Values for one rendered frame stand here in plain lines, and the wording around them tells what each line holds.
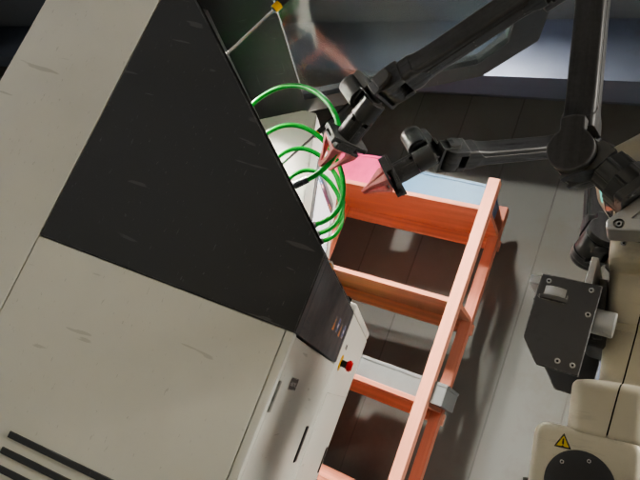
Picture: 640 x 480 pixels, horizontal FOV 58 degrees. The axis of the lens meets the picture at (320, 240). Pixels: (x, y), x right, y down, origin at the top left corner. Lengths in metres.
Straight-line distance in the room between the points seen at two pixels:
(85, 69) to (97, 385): 0.70
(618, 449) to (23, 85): 1.38
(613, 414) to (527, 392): 2.75
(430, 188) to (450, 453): 1.63
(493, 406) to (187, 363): 2.89
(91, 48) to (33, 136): 0.24
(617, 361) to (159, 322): 0.82
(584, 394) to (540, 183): 3.23
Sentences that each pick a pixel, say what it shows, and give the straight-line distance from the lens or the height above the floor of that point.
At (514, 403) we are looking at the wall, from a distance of 3.81.
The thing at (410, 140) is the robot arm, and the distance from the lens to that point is 1.53.
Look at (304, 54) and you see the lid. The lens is 1.81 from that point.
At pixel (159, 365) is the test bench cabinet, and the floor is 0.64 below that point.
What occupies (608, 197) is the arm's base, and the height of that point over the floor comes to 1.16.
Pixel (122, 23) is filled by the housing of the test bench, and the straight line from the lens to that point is 1.48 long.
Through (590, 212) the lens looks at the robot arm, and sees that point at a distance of 1.52.
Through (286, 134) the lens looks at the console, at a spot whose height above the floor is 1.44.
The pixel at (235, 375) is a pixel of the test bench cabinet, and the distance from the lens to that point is 1.10.
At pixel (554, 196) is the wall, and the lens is 4.17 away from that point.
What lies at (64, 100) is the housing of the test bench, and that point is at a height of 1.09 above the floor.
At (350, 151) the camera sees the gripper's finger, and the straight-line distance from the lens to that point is 1.36.
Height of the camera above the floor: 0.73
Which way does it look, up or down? 13 degrees up
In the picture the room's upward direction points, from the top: 22 degrees clockwise
